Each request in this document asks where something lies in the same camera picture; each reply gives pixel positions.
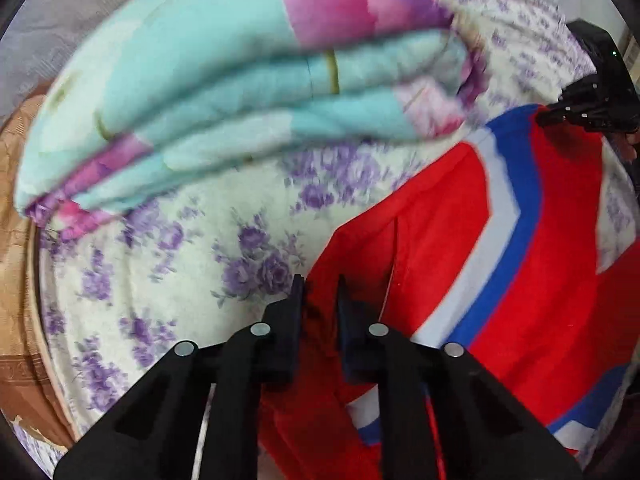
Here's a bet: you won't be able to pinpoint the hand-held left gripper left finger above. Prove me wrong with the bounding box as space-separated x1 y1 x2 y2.
52 274 307 480

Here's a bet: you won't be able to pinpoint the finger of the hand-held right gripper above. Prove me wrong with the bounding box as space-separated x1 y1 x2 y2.
536 101 588 128

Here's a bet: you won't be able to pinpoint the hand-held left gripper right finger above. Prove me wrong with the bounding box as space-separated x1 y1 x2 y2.
336 274 586 480

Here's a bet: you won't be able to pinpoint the red pants with striped band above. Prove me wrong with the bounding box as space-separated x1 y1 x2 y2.
256 104 640 480

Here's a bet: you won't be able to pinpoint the person's right hand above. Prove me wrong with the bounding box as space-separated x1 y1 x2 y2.
620 130 640 163

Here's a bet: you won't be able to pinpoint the white purple floral bed sheet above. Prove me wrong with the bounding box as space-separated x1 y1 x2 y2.
30 0 638 441

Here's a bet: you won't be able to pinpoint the folded teal floral quilt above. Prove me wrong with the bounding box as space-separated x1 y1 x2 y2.
14 0 488 233

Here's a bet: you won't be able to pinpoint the brown patterned cloth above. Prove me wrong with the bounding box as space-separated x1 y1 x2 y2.
0 85 76 451

